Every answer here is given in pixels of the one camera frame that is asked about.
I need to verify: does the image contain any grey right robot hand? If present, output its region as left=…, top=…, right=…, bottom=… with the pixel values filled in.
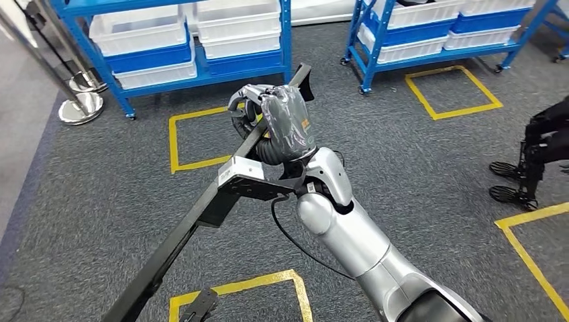
left=227, top=83, right=317, bottom=163

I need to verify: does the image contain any black plastic plate frame part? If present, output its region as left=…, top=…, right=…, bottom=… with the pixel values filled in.
left=101, top=62, right=315, bottom=322

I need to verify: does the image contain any blue metal shelf rack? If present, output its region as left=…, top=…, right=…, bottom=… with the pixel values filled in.
left=542, top=0, right=569, bottom=63
left=48, top=0, right=295, bottom=120

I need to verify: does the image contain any blue wheeled shelf rack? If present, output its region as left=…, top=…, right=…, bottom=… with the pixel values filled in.
left=340, top=0, right=561, bottom=95

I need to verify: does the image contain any black humanoid robot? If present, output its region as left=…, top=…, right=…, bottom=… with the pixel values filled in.
left=488, top=95, right=569, bottom=213

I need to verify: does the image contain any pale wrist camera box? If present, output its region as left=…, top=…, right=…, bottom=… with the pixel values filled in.
left=217, top=155, right=266, bottom=183

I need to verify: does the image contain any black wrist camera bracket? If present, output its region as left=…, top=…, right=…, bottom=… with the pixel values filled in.
left=217, top=170, right=312, bottom=203

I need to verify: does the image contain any black camera cable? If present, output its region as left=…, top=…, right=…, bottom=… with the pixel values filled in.
left=270, top=195, right=356, bottom=281

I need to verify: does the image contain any chrome stanchion post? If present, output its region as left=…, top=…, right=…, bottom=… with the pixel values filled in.
left=26, top=0, right=108, bottom=94
left=0, top=9, right=105, bottom=125

